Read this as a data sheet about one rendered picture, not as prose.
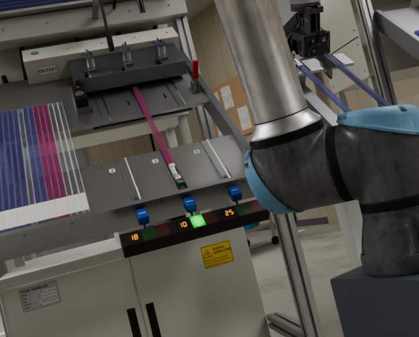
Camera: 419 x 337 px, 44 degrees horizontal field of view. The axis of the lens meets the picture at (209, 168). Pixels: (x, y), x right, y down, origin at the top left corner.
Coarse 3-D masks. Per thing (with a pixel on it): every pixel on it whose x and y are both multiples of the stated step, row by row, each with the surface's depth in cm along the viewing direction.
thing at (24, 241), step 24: (192, 192) 120; (216, 192) 122; (72, 216) 113; (96, 216) 114; (120, 216) 117; (168, 216) 122; (0, 240) 109; (24, 240) 112; (48, 240) 114; (72, 240) 116
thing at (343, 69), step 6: (330, 54) 161; (336, 60) 158; (342, 66) 155; (348, 72) 152; (354, 78) 149; (360, 84) 147; (366, 84) 147; (366, 90) 145; (372, 90) 144; (372, 96) 143; (378, 96) 141; (378, 102) 141; (384, 102) 139
